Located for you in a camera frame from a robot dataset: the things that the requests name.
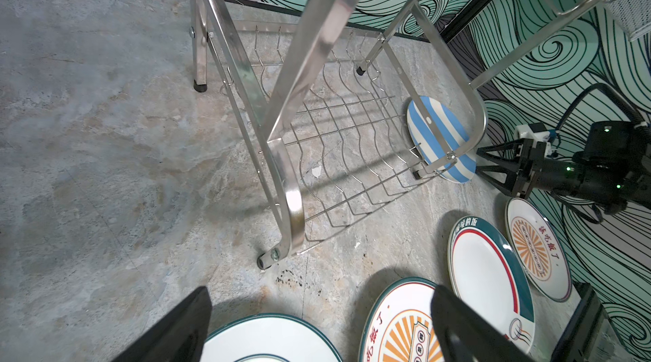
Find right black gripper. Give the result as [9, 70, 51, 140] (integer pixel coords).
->
[476, 138, 580, 198]

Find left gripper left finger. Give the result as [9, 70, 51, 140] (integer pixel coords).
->
[114, 286, 212, 362]

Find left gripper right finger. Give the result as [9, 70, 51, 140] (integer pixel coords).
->
[431, 285, 532, 362]

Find blue striped plate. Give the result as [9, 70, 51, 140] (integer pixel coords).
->
[406, 96, 478, 185]

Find orange sunburst plate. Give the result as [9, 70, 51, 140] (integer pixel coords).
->
[505, 197, 573, 303]
[358, 277, 444, 361]

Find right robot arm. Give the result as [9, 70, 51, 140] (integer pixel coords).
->
[476, 121, 650, 214]

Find steel two-tier dish rack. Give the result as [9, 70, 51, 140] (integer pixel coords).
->
[186, 0, 651, 271]

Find green red rimmed plate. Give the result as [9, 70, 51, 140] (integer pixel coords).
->
[448, 215, 536, 354]

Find white plate green clover outline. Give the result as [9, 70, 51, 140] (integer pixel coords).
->
[200, 313, 342, 361]

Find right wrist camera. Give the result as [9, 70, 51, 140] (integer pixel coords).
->
[515, 123, 557, 158]

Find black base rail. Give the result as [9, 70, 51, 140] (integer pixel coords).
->
[551, 283, 636, 362]

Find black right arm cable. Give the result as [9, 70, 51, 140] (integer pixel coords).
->
[553, 81, 651, 131]

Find clear mesh wall bin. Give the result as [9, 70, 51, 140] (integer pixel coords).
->
[605, 0, 650, 41]

